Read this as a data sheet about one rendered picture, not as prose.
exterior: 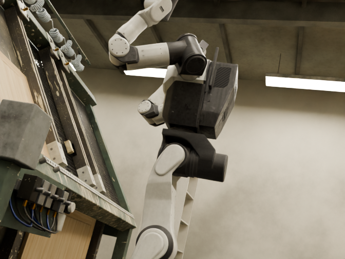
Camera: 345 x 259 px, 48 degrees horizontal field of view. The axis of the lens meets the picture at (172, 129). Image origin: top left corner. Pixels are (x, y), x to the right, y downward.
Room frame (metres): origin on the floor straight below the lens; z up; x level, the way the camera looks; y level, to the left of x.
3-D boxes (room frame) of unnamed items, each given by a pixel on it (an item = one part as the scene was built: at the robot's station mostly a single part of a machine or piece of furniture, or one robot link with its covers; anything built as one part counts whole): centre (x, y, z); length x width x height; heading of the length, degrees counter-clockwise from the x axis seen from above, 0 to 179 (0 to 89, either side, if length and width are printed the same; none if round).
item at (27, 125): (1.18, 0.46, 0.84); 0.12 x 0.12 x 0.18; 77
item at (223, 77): (1.55, -0.08, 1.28); 0.34 x 0.30 x 0.36; 167
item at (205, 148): (1.55, -0.11, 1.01); 0.28 x 0.13 x 0.18; 77
